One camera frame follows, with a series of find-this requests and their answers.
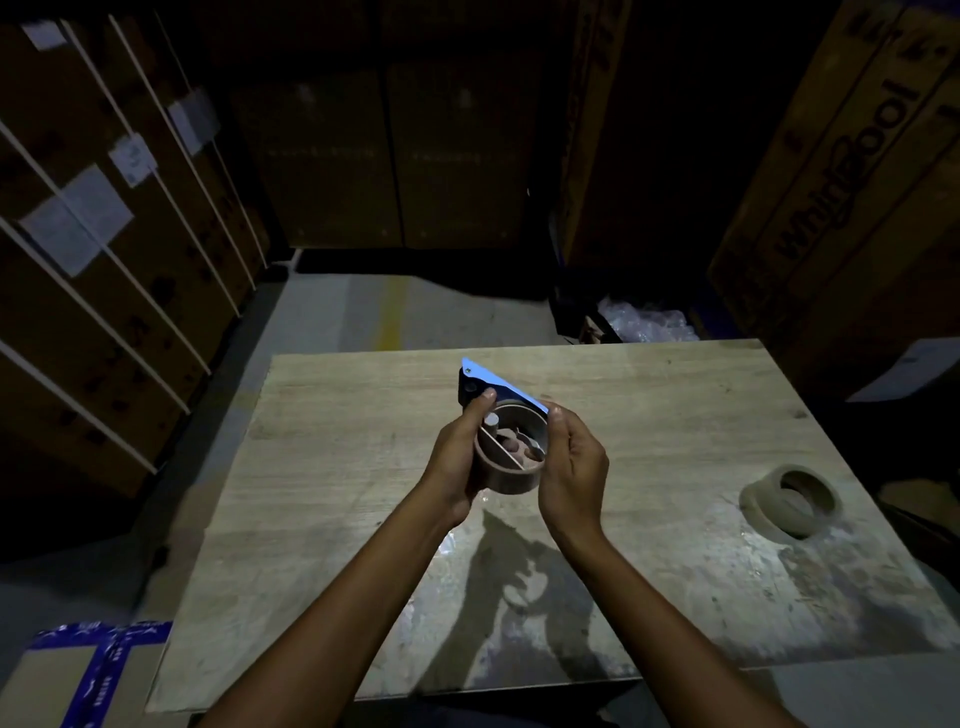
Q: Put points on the clear plastic wrap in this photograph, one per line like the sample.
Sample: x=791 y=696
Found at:
x=649 y=322

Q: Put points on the black plastic bin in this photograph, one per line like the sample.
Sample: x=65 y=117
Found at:
x=574 y=315

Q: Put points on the person's left hand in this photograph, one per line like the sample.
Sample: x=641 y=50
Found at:
x=450 y=465

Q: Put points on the white flat sheet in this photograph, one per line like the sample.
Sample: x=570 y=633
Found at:
x=907 y=371

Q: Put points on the small printed white label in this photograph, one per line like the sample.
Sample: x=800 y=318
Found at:
x=133 y=161

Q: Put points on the cardboard box with blue tape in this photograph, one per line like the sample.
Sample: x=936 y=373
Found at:
x=45 y=675

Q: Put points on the person's right hand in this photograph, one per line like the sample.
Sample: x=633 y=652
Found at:
x=574 y=480

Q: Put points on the grey paper label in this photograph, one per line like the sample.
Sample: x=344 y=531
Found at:
x=195 y=120

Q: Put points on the cardboard tape core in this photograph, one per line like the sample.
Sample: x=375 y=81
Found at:
x=510 y=484

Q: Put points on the clear tape roll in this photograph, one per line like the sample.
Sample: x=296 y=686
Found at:
x=765 y=510

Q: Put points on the large printed cardboard box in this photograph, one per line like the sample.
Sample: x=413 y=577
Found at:
x=900 y=255

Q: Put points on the flat brown cardboard piece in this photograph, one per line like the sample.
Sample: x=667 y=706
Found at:
x=922 y=506

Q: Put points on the plain brown cardboard boxes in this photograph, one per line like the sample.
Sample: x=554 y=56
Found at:
x=337 y=150

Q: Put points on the person's right forearm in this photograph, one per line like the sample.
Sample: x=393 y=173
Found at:
x=667 y=637

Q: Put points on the blue tape dispenser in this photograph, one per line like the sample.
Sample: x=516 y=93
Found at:
x=495 y=382

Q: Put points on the person's left forearm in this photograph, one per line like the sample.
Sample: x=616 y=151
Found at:
x=337 y=622

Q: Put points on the large white paper label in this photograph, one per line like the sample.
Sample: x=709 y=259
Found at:
x=75 y=221

